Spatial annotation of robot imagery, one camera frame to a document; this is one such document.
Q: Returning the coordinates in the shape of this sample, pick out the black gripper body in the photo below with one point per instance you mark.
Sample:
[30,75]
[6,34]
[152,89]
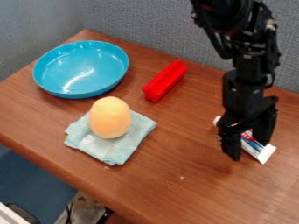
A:
[244,102]

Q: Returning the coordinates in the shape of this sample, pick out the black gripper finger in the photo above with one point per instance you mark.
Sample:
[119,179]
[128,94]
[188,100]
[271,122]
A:
[231,144]
[264,127]

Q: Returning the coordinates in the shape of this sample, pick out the white toothpaste tube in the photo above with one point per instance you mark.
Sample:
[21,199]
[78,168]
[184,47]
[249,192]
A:
[260,152]

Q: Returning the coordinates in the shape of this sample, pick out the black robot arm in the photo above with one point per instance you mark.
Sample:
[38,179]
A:
[241,31]

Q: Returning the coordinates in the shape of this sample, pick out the blue plastic plate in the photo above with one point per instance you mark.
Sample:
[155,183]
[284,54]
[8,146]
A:
[80,69]

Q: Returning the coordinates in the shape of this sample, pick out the red plastic block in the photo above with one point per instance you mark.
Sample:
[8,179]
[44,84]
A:
[161,83]

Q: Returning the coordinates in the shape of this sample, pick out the light blue folded cloth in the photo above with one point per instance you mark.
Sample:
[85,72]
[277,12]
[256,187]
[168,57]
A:
[112,151]

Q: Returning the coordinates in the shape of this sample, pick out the orange egg-shaped sponge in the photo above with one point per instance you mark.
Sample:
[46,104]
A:
[109,117]

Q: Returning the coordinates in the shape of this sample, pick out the objects under table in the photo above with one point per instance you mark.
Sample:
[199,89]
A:
[81,211]

